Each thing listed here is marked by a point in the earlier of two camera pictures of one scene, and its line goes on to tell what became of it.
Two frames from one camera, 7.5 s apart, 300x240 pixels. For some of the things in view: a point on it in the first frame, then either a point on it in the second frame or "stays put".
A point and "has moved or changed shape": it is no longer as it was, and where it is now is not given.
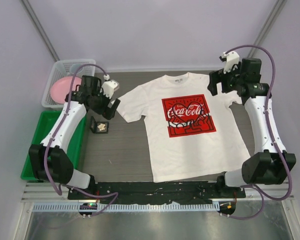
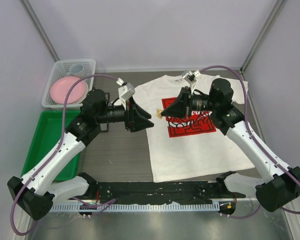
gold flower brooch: (101, 126) has moved or changed shape
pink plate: (60, 89) stays put
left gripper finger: (110, 113) -> (142, 123)
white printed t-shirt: (191, 130) stays put
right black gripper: (215, 77) -> (182, 107)
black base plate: (153, 192) stays put
